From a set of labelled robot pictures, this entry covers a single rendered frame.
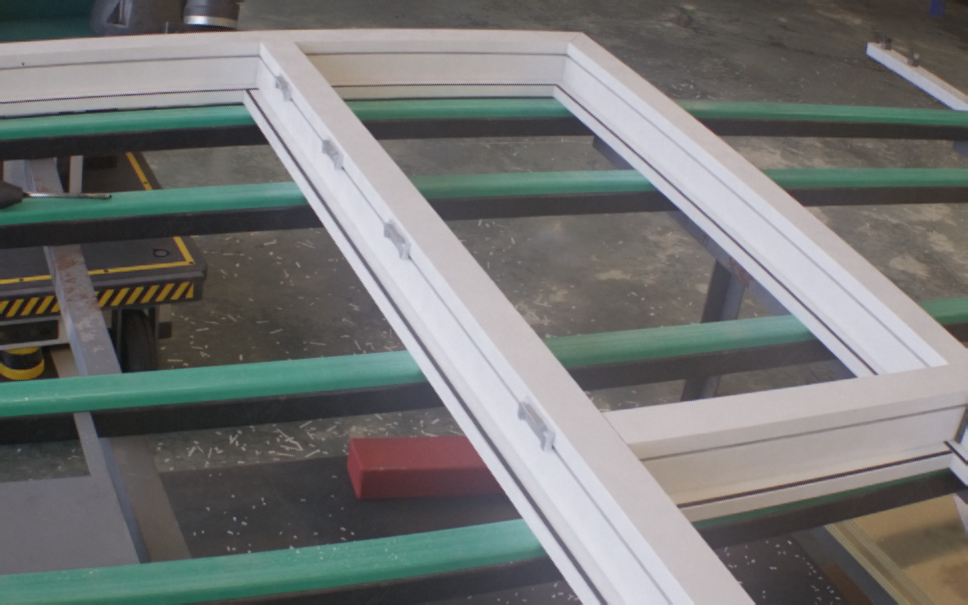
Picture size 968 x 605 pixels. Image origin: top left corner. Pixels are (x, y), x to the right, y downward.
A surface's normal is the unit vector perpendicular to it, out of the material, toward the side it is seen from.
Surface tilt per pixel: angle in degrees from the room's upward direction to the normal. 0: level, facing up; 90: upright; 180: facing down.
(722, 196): 90
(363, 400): 90
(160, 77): 90
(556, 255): 0
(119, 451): 0
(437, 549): 0
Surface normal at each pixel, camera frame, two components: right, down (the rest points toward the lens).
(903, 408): 0.38, 0.49
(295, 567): 0.15, -0.87
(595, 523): -0.92, 0.07
